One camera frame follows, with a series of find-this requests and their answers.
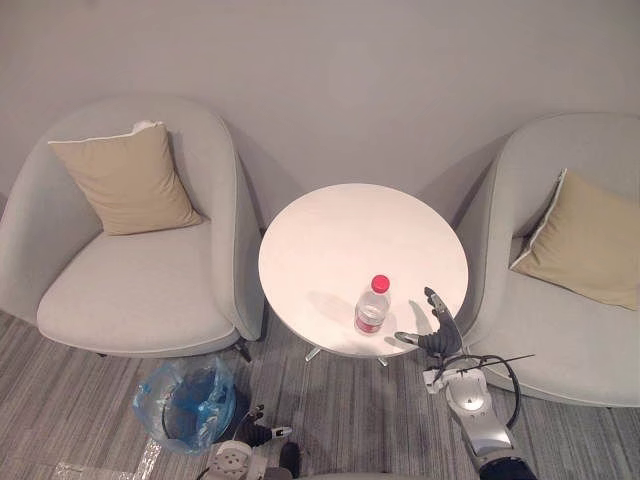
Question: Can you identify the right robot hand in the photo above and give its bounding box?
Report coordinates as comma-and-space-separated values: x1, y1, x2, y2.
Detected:
394, 286, 465, 358

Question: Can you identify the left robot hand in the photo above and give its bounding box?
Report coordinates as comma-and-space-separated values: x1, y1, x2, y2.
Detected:
238, 405, 294, 445

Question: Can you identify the small bin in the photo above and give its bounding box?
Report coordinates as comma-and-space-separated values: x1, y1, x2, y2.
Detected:
158, 369, 237, 441

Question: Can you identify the blue plastic bin bag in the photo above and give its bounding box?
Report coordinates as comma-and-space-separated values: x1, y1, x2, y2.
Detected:
131, 355, 237, 442

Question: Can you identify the round white tea table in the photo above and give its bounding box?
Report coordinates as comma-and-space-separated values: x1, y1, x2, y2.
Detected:
257, 183, 470, 368

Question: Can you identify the dark robot foot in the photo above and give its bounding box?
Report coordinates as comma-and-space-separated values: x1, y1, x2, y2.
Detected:
278, 441, 302, 480

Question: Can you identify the clear red-capped water bottle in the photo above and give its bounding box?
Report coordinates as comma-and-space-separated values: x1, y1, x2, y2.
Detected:
353, 273, 392, 336

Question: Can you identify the light grey armchair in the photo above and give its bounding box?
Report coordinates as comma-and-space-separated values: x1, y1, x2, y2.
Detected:
457, 112, 640, 410
0, 94, 266, 362

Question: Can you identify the beige cushion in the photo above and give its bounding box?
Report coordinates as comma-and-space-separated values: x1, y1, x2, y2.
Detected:
508, 168, 640, 312
47, 118, 205, 237

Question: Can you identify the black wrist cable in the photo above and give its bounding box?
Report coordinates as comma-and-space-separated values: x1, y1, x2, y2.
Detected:
439, 352, 536, 430

